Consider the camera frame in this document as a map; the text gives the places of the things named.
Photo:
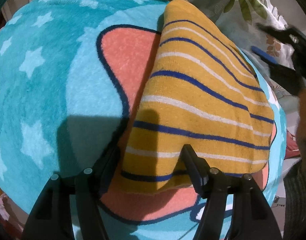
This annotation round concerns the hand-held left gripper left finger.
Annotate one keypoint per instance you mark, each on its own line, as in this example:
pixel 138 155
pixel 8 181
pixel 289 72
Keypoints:
pixel 111 162

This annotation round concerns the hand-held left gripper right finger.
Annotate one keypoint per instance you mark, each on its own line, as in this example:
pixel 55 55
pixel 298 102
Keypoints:
pixel 195 175

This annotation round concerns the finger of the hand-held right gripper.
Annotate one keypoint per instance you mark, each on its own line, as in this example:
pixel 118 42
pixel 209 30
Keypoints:
pixel 265 55
pixel 277 33

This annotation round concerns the yellow striped sweater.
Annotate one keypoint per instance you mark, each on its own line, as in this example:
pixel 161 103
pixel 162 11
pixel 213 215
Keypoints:
pixel 192 92

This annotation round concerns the white leaf print pillow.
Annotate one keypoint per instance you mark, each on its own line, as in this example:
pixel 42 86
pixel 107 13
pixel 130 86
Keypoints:
pixel 242 12

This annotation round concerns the red cloth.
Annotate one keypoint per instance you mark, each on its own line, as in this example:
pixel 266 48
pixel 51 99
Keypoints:
pixel 292 141

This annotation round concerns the person's grey knit clothing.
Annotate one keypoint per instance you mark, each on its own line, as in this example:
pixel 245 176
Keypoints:
pixel 297 200

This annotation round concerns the blue star print blanket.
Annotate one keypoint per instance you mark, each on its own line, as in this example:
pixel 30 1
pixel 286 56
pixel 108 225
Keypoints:
pixel 43 80

